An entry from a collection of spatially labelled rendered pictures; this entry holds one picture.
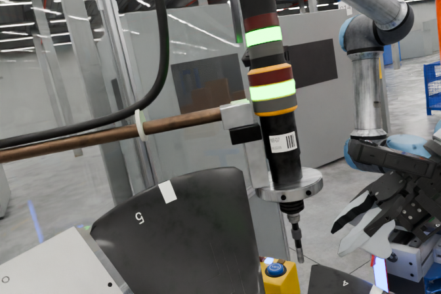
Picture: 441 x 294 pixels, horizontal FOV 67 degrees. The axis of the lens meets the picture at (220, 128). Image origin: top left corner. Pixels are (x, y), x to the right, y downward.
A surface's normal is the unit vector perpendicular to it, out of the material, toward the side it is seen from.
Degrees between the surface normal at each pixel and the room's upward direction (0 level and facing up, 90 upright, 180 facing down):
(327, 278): 12
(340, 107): 90
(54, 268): 50
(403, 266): 90
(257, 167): 90
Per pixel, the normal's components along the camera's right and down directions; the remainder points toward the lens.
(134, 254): -0.05, -0.42
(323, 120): 0.48, 0.05
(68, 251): 0.50, -0.67
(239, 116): 0.02, 0.17
